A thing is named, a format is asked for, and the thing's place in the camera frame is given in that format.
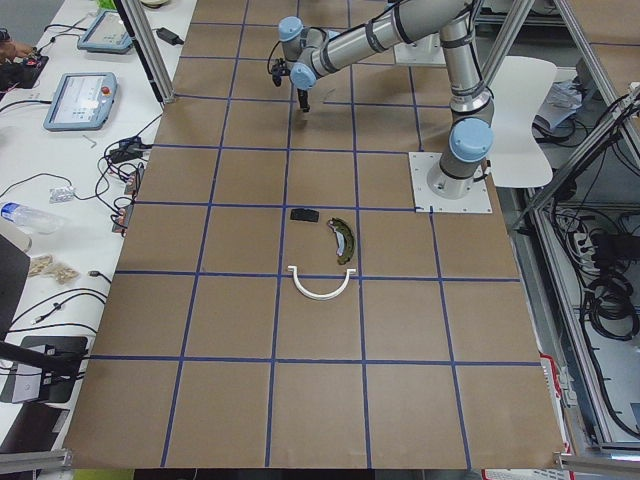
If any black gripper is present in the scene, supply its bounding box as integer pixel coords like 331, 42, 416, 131
272, 58, 311, 111

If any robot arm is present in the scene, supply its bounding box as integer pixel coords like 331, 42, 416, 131
267, 0, 494, 200

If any black power adapter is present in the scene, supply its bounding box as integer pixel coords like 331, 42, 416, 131
155, 27, 184, 45

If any black brake pad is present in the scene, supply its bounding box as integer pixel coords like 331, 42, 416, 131
290, 208, 320, 223

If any upper teach pendant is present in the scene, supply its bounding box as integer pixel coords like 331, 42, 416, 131
77, 9, 133, 54

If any teach pendant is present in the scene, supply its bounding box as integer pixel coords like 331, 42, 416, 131
43, 72, 118, 132
77, 9, 133, 54

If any green brake shoe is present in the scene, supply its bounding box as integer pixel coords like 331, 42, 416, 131
327, 217, 355, 265

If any lower teach pendant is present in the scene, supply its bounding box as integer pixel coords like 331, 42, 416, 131
43, 72, 118, 132

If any white curved plastic part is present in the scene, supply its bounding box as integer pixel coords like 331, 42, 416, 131
287, 265, 357, 301

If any white plastic chair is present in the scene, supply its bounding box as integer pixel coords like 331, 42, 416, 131
488, 56, 557, 188

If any blister pill pack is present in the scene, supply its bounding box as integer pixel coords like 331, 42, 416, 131
49, 185, 76, 204

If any clear plastic water bottle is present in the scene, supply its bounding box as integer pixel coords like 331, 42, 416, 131
1, 202, 64, 234

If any bag of wooden pieces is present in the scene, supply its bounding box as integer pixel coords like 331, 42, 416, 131
28, 255, 79, 285

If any black device stand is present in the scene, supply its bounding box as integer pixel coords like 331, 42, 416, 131
1, 238, 88, 404

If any aluminium frame post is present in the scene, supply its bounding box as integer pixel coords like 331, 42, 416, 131
114, 0, 175, 105

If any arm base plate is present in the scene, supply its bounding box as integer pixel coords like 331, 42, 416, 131
408, 152, 492, 214

